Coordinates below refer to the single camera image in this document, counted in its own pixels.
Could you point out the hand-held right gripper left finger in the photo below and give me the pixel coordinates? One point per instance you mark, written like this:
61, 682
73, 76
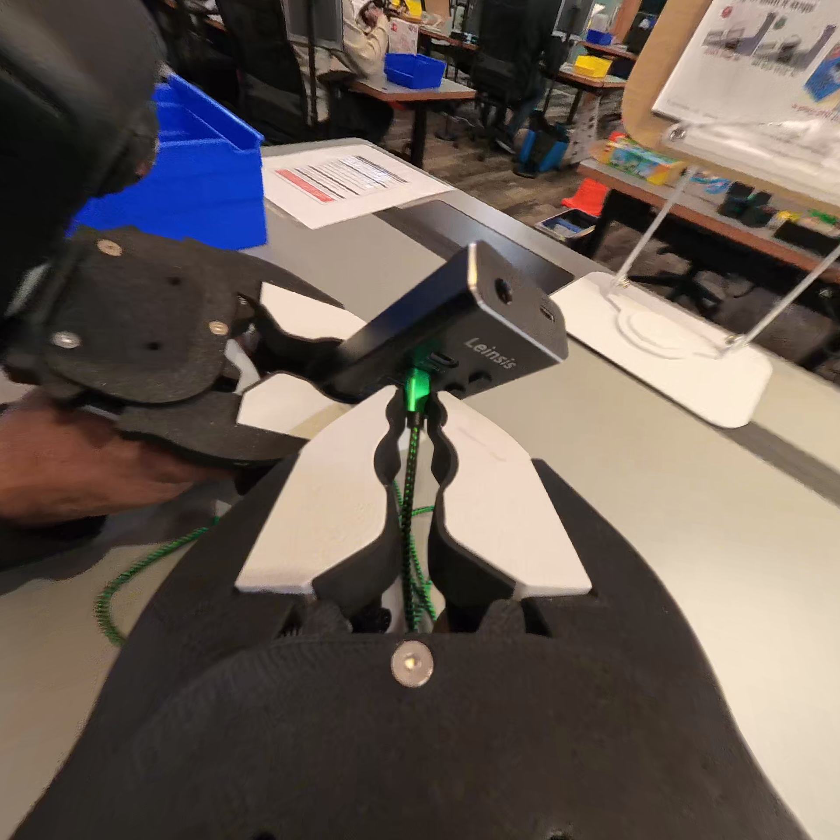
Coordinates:
315, 512

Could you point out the grey desk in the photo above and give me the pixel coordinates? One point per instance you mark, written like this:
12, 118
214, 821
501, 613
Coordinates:
656, 492

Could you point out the colourful toy box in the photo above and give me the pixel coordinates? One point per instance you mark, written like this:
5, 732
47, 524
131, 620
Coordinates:
640, 157

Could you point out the blue storage bin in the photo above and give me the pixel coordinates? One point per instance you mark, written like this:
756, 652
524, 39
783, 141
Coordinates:
197, 184

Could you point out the person's left hand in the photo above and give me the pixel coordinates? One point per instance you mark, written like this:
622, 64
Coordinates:
79, 466

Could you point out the grey storage bin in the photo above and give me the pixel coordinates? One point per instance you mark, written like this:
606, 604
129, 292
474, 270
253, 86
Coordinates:
564, 226

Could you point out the black speaker bar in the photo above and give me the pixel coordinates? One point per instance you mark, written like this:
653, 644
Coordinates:
807, 237

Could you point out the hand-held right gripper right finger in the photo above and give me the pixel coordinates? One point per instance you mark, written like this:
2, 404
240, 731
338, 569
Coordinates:
505, 518

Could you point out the yellow storage bin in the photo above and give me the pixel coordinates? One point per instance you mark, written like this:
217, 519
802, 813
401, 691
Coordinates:
592, 65

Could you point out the wooden edged table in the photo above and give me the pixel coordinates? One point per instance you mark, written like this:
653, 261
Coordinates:
413, 95

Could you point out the illustrated instruction sheet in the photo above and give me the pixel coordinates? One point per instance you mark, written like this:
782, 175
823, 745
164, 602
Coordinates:
754, 59

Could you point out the black box-shaped USB hub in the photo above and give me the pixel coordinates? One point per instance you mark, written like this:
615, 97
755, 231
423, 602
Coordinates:
420, 315

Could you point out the printed paper sheet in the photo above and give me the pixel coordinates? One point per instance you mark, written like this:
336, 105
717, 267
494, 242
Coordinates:
348, 187

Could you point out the black green device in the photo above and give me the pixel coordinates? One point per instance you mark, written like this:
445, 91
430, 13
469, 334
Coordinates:
745, 203

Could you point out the black office chair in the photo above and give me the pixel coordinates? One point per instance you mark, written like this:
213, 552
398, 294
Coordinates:
262, 65

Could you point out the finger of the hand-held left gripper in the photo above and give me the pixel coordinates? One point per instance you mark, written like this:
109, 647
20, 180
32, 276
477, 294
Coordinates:
302, 308
275, 400

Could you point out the small blue bins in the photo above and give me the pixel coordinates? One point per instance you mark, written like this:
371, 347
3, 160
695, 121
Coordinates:
413, 69

